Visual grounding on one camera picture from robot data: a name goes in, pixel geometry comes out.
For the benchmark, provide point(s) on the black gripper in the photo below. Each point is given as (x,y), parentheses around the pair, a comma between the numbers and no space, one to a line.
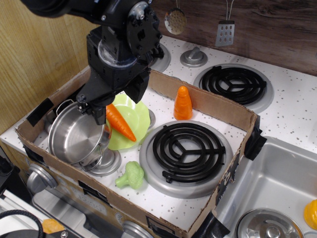
(106,81)

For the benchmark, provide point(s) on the orange toy carrot green stem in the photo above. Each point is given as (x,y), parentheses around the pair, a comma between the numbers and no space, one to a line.
(117,121)

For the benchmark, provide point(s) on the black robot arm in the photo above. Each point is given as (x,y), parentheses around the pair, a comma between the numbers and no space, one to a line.
(120,50)

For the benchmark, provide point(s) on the light green plastic plate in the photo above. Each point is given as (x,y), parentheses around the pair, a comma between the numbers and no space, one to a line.
(138,118)

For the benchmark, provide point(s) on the stainless steel pot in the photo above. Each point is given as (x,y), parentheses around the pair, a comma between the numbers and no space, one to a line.
(76,139)

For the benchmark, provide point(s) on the back left black burner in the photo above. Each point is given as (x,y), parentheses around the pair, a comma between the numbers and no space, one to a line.
(161,58)

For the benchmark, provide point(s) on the black burner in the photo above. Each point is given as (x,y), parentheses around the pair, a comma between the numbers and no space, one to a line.
(240,83)
(161,58)
(185,159)

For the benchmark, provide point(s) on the silver knob under pot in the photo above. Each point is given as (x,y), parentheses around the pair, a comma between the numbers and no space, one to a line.
(106,165)

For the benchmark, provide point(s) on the orange cone-shaped toy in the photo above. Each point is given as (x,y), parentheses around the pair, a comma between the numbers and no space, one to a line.
(183,105)

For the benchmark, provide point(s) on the green toy broccoli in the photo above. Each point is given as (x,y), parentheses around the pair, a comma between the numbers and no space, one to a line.
(132,177)

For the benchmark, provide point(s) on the silver stove knob top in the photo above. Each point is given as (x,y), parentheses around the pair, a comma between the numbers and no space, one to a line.
(194,58)

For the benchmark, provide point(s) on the front right black burner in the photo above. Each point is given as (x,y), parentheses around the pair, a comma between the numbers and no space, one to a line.
(185,159)

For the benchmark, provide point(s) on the hanging perforated metal spoon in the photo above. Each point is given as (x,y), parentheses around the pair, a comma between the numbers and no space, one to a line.
(175,20)

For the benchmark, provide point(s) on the silver front knob left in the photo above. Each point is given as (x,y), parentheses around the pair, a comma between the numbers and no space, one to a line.
(39,179)

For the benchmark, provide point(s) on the back right black burner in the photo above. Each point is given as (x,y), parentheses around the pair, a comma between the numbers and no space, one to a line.
(240,83)

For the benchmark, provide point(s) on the hanging slotted metal spatula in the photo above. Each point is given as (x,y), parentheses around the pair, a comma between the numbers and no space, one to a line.
(226,28)

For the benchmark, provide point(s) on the silver front knob middle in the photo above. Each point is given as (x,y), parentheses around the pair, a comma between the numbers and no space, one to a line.
(132,230)

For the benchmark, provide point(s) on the brown cardboard fence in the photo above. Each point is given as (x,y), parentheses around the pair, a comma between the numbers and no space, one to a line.
(159,214)

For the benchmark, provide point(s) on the orange toy bottom left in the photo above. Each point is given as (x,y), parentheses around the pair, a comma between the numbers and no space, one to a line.
(52,226)

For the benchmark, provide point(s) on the silver toy sink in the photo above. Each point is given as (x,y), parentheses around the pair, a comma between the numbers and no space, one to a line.
(282,177)

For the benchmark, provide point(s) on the silver pot lid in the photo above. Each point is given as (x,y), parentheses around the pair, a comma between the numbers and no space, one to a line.
(267,223)

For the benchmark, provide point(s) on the yellow toy in sink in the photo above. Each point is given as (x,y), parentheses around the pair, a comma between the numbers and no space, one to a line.
(310,214)

